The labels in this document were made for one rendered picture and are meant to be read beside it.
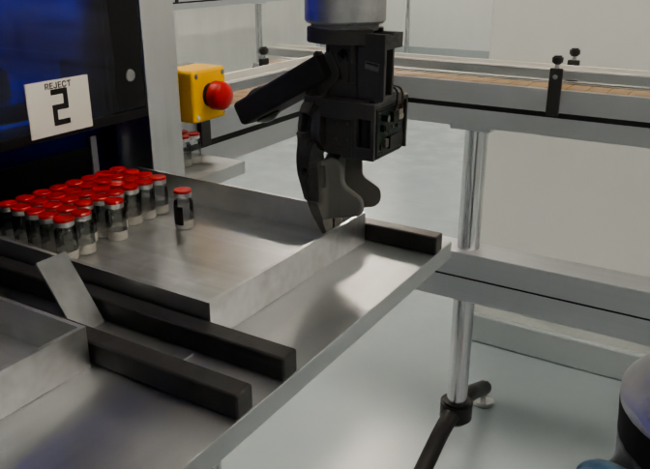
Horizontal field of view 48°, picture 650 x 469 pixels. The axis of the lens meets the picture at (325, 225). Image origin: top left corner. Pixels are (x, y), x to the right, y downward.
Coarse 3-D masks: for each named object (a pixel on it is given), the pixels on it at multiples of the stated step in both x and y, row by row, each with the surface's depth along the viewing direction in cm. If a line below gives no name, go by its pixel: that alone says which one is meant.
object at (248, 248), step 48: (192, 192) 91; (240, 192) 87; (0, 240) 72; (144, 240) 80; (192, 240) 80; (240, 240) 80; (288, 240) 80; (336, 240) 74; (144, 288) 62; (192, 288) 68; (240, 288) 62; (288, 288) 68
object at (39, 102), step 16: (48, 80) 78; (64, 80) 80; (80, 80) 82; (32, 96) 77; (48, 96) 79; (80, 96) 82; (32, 112) 77; (48, 112) 79; (64, 112) 81; (80, 112) 83; (32, 128) 78; (48, 128) 80; (64, 128) 81; (80, 128) 83
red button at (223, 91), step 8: (216, 80) 100; (208, 88) 99; (216, 88) 98; (224, 88) 99; (208, 96) 99; (216, 96) 98; (224, 96) 99; (232, 96) 101; (208, 104) 100; (216, 104) 99; (224, 104) 100
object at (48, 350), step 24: (0, 312) 60; (24, 312) 58; (0, 336) 60; (24, 336) 59; (48, 336) 57; (72, 336) 54; (0, 360) 56; (24, 360) 50; (48, 360) 52; (72, 360) 54; (0, 384) 49; (24, 384) 51; (48, 384) 53; (0, 408) 49
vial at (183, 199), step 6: (180, 198) 82; (186, 198) 82; (174, 204) 82; (180, 204) 82; (186, 204) 82; (192, 204) 83; (186, 210) 82; (192, 210) 83; (186, 216) 82; (192, 216) 83; (186, 222) 83; (192, 222) 83; (180, 228) 83; (186, 228) 83
